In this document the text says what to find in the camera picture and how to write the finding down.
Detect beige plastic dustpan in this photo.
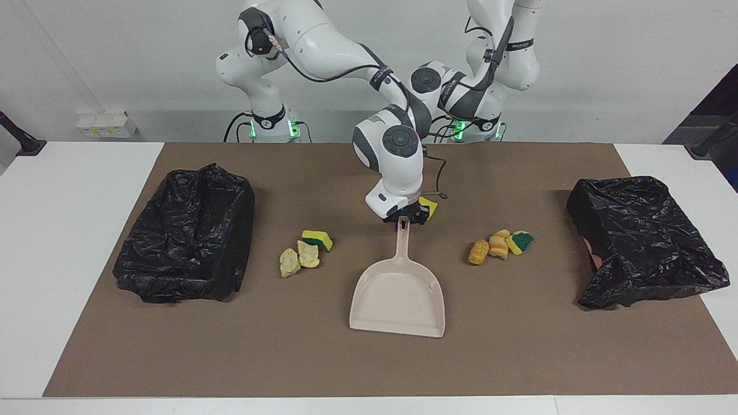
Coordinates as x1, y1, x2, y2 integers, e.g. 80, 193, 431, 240
349, 218, 446, 338

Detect large yellow green sponge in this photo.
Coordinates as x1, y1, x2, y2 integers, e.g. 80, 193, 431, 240
302, 230, 333, 252

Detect striped pale bread piece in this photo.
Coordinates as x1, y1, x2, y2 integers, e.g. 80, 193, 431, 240
489, 229, 511, 261

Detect pale bread chunk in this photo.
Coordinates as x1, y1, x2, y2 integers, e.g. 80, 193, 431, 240
296, 240, 321, 269
280, 248, 302, 278

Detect small yellow green sponge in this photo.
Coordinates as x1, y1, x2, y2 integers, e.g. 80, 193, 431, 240
506, 231, 534, 256

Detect black bag lined bin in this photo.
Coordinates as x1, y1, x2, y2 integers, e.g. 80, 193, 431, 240
112, 163, 255, 304
566, 176, 731, 310

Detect brown table mat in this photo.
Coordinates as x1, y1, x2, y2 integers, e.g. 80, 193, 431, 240
43, 142, 738, 398

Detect black clamp stand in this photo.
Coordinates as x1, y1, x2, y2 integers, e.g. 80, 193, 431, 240
686, 114, 738, 159
0, 110, 47, 157

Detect white power strip box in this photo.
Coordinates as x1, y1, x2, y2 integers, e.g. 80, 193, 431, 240
76, 112, 139, 139

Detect dark cabinet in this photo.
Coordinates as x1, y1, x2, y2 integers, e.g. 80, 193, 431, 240
663, 63, 738, 194

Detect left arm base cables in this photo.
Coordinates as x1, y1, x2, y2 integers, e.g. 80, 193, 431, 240
427, 112, 508, 143

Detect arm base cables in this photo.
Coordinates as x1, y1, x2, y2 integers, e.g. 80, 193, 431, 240
427, 112, 508, 143
224, 111, 312, 143

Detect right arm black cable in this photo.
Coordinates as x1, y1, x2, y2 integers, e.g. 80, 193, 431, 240
245, 26, 449, 201

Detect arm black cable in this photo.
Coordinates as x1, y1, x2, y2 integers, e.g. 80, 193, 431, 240
464, 14, 517, 93
245, 26, 449, 201

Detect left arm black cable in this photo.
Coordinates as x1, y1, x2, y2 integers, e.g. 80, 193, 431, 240
464, 14, 517, 93

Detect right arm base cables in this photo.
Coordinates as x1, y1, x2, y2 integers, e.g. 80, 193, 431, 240
224, 111, 312, 143

